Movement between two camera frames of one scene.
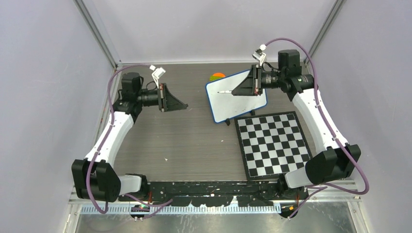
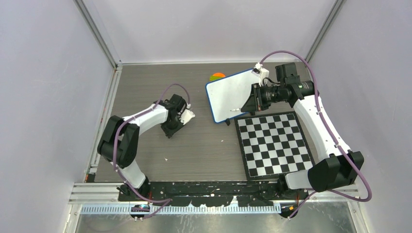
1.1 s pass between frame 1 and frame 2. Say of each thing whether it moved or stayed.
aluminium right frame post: stayed
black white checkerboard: stayed
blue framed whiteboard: stayed
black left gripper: moved
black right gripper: moved
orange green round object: stayed
